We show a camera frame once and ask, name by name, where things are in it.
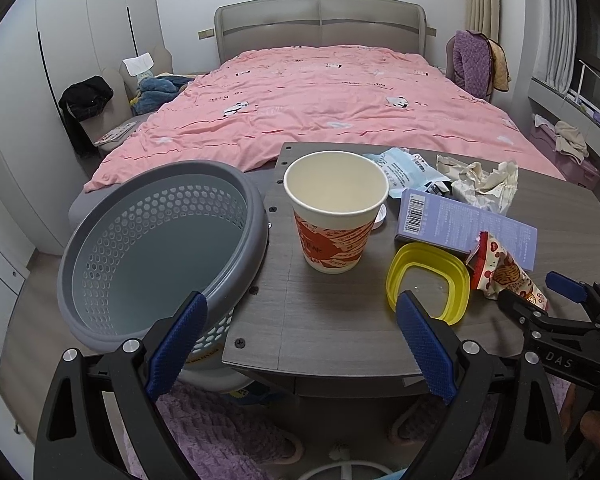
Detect red snack wrapper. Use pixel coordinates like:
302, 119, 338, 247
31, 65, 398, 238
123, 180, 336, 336
466, 231, 548, 311

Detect blue blanket pile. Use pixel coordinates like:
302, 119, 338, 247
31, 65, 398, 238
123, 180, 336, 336
130, 75, 194, 115

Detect purple fuzzy slipper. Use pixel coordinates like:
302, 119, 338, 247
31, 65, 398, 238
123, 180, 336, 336
122, 378, 306, 480

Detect purple cardboard box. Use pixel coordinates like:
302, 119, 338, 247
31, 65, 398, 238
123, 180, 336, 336
396, 190, 538, 271

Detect person's right hand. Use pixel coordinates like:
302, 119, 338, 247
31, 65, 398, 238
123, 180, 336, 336
559, 385, 600, 450

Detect purple storage box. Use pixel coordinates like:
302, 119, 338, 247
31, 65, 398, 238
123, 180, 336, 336
530, 125, 600, 191

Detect grey perforated trash basket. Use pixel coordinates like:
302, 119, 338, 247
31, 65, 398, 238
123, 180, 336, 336
57, 160, 272, 393

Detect beige cloth on box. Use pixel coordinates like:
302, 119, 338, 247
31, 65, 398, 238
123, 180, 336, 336
554, 120, 588, 165

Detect pink duvet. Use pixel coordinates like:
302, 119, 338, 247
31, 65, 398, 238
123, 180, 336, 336
83, 46, 559, 193

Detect purple garment on chair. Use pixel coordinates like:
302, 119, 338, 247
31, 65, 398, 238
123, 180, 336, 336
453, 30, 492, 100

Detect light blue plastic package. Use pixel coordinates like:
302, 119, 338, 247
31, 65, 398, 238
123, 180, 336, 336
364, 148, 452, 200

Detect white paper on chair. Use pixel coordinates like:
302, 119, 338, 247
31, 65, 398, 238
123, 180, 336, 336
122, 52, 154, 77

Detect red white paper cup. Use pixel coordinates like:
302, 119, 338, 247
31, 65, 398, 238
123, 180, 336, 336
283, 151, 389, 274

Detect cream paper bag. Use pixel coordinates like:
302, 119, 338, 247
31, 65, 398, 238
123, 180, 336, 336
437, 155, 519, 216

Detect white sheer curtain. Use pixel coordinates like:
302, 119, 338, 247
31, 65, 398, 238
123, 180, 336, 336
533, 0, 578, 94

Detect yellow garment on chair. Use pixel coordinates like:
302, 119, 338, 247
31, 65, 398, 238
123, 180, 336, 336
488, 39, 510, 92

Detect grey upholstered headboard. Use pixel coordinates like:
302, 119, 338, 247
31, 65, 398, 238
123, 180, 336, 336
214, 0, 436, 63

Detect black clothes on chair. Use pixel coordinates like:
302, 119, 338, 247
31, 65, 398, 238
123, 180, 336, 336
58, 75, 114, 158

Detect yellow plastic lid ring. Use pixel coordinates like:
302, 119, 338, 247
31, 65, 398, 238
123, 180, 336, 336
384, 242, 472, 325

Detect beige armchair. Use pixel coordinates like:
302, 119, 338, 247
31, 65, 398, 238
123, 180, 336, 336
82, 62, 149, 156

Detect magazine on armchair seat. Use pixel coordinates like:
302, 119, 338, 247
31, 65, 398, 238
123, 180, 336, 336
94, 122, 136, 146

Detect white round bottle cap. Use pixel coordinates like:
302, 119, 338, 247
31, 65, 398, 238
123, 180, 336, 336
373, 204, 387, 230

